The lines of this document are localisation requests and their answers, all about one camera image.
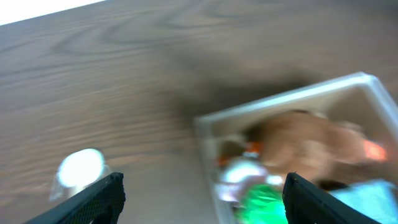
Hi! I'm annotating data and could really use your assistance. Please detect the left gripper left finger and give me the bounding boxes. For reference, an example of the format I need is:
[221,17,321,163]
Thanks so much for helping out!
[26,172,126,224]

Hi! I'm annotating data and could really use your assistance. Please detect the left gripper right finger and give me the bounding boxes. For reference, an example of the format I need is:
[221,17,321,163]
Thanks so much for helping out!
[282,172,378,224]

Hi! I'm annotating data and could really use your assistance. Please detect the white wooden rattle drum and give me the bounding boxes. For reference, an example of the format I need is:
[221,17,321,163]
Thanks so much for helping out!
[49,148,112,202]

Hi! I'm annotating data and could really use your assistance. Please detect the green round plastic disc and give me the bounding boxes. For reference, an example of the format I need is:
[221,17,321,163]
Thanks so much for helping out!
[235,184,288,224]

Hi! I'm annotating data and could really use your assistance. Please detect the brown plush toy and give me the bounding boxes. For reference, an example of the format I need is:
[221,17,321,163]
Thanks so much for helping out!
[246,110,387,184]

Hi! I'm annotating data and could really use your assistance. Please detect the pink white duck toy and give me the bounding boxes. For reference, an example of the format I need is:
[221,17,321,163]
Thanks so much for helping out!
[215,142,284,203]

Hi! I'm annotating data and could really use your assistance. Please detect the white cardboard box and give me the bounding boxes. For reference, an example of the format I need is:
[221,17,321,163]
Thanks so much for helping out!
[195,72,397,223]

